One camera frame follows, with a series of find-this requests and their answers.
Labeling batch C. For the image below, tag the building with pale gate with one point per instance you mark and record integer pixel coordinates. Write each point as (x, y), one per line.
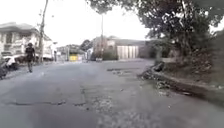
(125, 49)

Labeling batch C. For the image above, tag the thin utility pole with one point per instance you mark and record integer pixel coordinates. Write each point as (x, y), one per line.
(102, 36)

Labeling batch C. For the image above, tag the yellow object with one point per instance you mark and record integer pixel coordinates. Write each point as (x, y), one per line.
(73, 58)

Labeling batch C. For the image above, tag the grey asphalt road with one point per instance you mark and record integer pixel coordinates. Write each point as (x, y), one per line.
(66, 86)

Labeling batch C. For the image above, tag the leaning utility pole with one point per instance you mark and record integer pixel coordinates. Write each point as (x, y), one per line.
(41, 33)

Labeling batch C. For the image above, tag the earth bank with rubble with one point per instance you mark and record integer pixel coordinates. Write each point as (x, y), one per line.
(190, 75)

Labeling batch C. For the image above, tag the large dark tree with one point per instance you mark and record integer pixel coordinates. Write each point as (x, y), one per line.
(180, 23)

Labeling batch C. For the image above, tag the person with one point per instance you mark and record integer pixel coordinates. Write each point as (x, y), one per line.
(30, 55)

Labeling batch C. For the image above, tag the white vehicle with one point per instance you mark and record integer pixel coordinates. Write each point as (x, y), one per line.
(12, 62)

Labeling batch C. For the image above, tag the pale two-storey building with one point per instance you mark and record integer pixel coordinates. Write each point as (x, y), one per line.
(15, 40)

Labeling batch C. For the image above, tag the parked motorcycle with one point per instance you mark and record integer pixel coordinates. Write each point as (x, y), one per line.
(3, 70)

